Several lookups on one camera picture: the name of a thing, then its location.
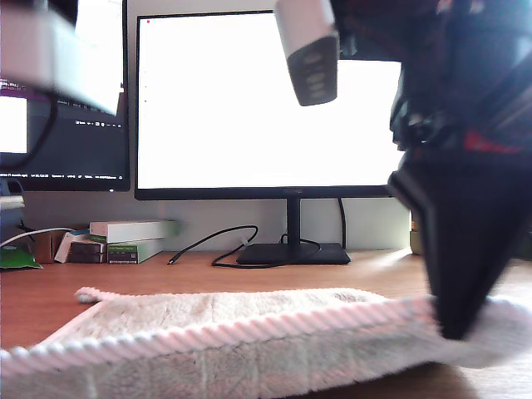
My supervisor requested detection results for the dark-screen computer monitor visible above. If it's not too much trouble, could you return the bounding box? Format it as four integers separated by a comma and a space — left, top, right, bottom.
0, 0, 132, 193

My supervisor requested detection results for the black USB cable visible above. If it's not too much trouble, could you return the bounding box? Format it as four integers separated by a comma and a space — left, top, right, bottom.
168, 225, 261, 269

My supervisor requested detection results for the pale fluffy tea towel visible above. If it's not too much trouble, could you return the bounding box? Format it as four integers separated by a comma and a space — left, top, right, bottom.
0, 286, 532, 399

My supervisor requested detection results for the small white box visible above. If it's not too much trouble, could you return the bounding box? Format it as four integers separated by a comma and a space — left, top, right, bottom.
53, 231, 91, 264

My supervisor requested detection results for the black monitor power cable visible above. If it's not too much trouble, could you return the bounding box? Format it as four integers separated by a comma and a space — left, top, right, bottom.
338, 198, 349, 250

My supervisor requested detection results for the brown cardboard box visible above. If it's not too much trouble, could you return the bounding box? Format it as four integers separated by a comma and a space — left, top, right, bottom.
32, 231, 67, 264

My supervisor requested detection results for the green packet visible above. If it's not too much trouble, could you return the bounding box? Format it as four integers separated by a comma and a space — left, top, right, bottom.
0, 244, 42, 270

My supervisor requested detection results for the long white box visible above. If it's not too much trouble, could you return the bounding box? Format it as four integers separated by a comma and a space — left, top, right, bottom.
89, 219, 182, 244

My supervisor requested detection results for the green-labelled grey box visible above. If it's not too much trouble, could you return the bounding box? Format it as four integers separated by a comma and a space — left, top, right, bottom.
106, 239, 167, 265

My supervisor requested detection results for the white-screen computer monitor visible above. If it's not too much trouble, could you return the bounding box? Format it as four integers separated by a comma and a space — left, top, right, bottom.
133, 10, 412, 267

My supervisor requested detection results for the small dark brown box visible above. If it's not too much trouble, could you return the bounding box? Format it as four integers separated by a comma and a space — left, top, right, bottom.
67, 239, 105, 264

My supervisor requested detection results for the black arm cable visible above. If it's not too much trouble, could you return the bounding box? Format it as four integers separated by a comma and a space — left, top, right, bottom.
22, 89, 59, 167

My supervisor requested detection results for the white cable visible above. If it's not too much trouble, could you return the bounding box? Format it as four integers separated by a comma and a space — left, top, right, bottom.
0, 227, 78, 249

